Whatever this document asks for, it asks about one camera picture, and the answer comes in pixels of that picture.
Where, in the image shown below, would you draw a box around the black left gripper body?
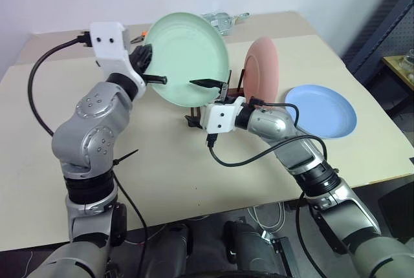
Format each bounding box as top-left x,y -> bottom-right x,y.
129,44 -> 154,76

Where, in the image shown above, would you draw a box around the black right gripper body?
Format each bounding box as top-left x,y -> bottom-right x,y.
215,80 -> 237,105

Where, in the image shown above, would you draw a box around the green plate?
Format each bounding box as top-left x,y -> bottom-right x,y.
144,12 -> 230,109

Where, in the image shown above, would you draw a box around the dark wooden dish rack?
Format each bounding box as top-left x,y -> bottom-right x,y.
186,69 -> 250,124

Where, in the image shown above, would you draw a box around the pink plate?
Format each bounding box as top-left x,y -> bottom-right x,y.
243,36 -> 280,107

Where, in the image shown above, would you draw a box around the clear bag of metal parts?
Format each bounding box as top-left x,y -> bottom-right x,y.
201,11 -> 251,37

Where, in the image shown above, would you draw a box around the black zip tie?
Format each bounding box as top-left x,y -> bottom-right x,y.
111,149 -> 140,169

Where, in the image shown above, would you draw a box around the blue plate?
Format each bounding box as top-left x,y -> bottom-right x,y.
284,84 -> 358,140

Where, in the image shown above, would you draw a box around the dark rounded robot leg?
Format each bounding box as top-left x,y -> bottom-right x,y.
223,220 -> 292,278
140,222 -> 190,278

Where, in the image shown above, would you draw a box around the dark blue perforated panel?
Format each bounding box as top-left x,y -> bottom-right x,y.
342,0 -> 414,118

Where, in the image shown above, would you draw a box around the wooden side table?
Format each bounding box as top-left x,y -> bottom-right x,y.
380,48 -> 414,92

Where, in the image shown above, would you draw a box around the black box on floor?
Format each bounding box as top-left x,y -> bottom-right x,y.
377,182 -> 414,244

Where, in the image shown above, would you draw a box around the orange handled pliers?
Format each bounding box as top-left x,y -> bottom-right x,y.
130,31 -> 149,45

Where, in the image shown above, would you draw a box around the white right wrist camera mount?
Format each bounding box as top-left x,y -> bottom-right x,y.
202,97 -> 246,134

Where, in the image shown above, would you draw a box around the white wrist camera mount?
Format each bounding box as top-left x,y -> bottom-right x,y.
202,97 -> 246,134
89,21 -> 147,100

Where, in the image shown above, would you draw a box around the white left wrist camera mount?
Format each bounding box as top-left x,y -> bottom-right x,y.
89,21 -> 147,100

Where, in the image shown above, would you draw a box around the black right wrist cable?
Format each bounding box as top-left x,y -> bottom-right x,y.
206,96 -> 328,168

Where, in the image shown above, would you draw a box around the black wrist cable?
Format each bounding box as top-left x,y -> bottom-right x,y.
206,96 -> 328,168
28,30 -> 93,137

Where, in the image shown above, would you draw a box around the thin black cable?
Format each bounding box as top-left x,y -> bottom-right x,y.
111,174 -> 150,278

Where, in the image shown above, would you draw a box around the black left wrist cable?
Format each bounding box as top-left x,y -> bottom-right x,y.
28,30 -> 93,137

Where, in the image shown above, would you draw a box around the white floor cable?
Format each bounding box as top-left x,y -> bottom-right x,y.
247,200 -> 287,231

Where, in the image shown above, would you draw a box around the black shoulder cable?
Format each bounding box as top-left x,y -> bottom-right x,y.
294,189 -> 326,278

